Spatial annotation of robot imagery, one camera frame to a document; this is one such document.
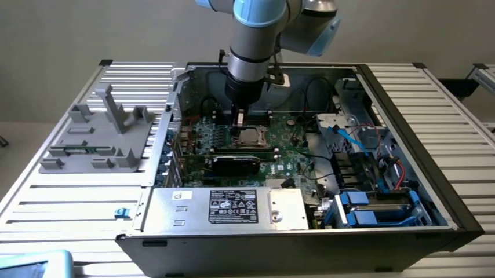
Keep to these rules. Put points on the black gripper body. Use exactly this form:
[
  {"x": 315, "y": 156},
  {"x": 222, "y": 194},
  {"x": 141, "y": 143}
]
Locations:
[{"x": 244, "y": 91}]

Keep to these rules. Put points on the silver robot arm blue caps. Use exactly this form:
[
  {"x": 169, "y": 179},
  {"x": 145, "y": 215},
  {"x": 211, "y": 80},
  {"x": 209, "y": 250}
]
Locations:
[{"x": 251, "y": 43}]

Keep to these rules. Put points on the silver CPU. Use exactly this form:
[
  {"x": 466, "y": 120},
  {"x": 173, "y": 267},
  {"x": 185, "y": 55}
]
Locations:
[{"x": 252, "y": 137}]

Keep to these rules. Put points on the metal CPU socket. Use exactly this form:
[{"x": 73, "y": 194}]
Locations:
[{"x": 235, "y": 139}]

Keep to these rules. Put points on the empty RAM slots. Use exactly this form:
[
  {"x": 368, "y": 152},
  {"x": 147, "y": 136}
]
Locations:
[{"x": 258, "y": 117}]

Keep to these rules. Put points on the round coin battery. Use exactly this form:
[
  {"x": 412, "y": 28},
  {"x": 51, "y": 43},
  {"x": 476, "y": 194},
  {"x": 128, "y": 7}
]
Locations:
[{"x": 291, "y": 121}]

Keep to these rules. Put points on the green motherboard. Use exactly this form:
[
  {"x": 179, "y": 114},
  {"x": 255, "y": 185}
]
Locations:
[{"x": 286, "y": 150}]

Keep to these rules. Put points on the black graphics card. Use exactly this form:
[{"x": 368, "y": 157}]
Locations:
[{"x": 235, "y": 165}]

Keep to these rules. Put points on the metal disk bay cage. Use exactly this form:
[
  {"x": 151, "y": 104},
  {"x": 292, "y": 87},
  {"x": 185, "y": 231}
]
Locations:
[{"x": 328, "y": 121}]

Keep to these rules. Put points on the black fan shroud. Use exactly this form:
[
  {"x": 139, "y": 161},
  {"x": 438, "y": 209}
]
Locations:
[{"x": 354, "y": 171}]

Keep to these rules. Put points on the silver power supply unit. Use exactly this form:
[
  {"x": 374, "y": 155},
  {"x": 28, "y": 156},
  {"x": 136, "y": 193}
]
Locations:
[{"x": 200, "y": 214}]

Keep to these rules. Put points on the grey plastic parts rack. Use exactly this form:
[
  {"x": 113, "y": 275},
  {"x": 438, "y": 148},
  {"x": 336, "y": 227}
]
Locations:
[{"x": 100, "y": 139}]

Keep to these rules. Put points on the green RAM stick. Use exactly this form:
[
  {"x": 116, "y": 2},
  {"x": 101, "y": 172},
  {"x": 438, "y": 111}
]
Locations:
[{"x": 79, "y": 149}]

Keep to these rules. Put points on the small blue plastic clip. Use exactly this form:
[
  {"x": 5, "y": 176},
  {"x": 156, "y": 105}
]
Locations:
[{"x": 121, "y": 213}]

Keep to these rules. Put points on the hard disk in blue carrier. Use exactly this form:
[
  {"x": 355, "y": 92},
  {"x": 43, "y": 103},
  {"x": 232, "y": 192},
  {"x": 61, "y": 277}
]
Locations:
[{"x": 371, "y": 211}]

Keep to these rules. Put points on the open black PC case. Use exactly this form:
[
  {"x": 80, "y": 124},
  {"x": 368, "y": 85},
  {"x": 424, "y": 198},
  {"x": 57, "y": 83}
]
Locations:
[{"x": 271, "y": 255}]

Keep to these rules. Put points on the teal box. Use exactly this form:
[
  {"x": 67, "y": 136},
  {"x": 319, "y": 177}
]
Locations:
[{"x": 53, "y": 265}]

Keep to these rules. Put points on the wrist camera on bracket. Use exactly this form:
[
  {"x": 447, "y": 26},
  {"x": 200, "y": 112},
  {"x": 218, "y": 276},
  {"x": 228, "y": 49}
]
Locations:
[{"x": 279, "y": 77}]

